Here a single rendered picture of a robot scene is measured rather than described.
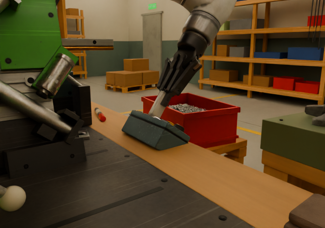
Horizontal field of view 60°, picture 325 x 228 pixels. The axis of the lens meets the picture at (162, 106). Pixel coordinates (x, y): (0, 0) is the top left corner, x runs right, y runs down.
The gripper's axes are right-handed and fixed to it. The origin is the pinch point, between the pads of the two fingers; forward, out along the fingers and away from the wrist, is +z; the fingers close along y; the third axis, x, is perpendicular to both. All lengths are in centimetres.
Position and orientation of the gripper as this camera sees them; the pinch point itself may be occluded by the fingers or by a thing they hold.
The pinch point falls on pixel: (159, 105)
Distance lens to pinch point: 72.1
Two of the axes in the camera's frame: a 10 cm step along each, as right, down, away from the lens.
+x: -6.6, -4.6, -5.9
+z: -4.7, 8.7, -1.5
